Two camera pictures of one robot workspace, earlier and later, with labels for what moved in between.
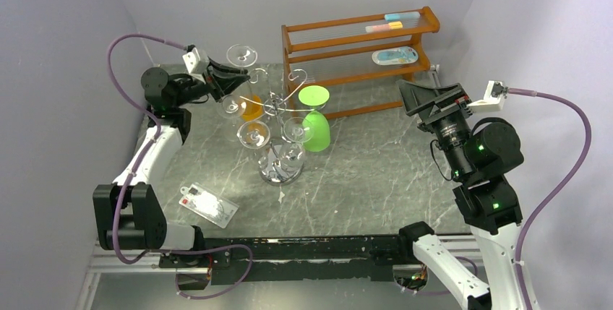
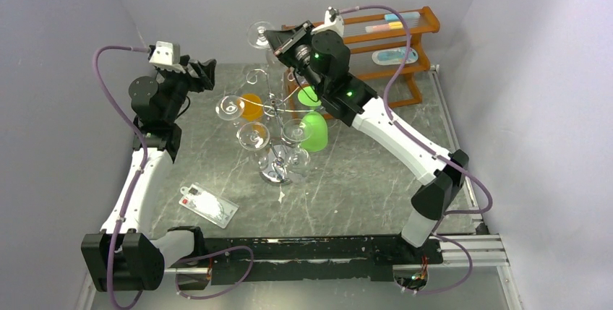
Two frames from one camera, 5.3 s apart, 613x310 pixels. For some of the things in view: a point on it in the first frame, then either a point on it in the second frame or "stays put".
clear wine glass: x=241 y=56 to x=256 y=37
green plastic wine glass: x=316 y=128 stays put
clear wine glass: x=232 y=106 stays put
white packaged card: x=208 y=204 stays put
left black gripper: x=221 y=87 to x=207 y=72
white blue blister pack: x=395 y=56 stays put
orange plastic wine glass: x=251 y=110 stays put
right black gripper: x=441 y=105 to x=292 y=38
